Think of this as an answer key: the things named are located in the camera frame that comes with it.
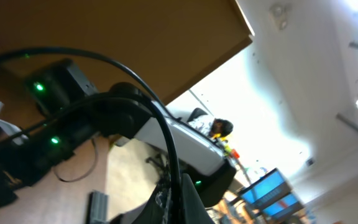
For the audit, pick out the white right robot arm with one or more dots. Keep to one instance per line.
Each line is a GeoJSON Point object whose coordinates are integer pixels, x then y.
{"type": "Point", "coordinates": [56, 88]}

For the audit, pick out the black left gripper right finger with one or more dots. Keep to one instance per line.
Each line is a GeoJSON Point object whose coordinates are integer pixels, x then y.
{"type": "Point", "coordinates": [193, 210]}

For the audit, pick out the blue computer monitor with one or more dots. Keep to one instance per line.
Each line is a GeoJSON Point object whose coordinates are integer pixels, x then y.
{"type": "Point", "coordinates": [284, 208]}
{"type": "Point", "coordinates": [267, 190]}

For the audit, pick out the blue computer monitor upper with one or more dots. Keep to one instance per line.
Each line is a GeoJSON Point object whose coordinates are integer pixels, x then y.
{"type": "Point", "coordinates": [267, 190]}

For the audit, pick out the person in white shirt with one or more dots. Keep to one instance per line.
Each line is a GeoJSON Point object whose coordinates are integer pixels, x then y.
{"type": "Point", "coordinates": [211, 126]}

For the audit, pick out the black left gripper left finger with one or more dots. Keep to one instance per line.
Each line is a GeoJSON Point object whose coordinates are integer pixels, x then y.
{"type": "Point", "coordinates": [157, 208]}

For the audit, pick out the black office chair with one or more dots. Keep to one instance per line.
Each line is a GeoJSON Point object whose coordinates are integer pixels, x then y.
{"type": "Point", "coordinates": [197, 112]}

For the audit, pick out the blue computer monitor lower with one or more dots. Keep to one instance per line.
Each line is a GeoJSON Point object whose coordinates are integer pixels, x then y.
{"type": "Point", "coordinates": [284, 208]}

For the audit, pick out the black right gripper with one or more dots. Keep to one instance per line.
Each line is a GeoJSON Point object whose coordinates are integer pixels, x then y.
{"type": "Point", "coordinates": [24, 165]}

